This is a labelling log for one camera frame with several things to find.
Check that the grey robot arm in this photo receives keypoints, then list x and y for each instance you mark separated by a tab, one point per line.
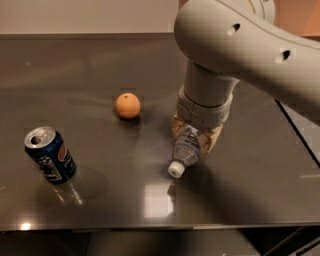
227	41

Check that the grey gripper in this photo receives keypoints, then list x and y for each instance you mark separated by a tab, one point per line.
200	114

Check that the clear plastic water bottle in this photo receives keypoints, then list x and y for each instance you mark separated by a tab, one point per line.
186	152

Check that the blue Pepsi soda can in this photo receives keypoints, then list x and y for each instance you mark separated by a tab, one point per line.
48	150

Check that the orange fruit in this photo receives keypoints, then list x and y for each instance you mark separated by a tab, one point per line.
128	106

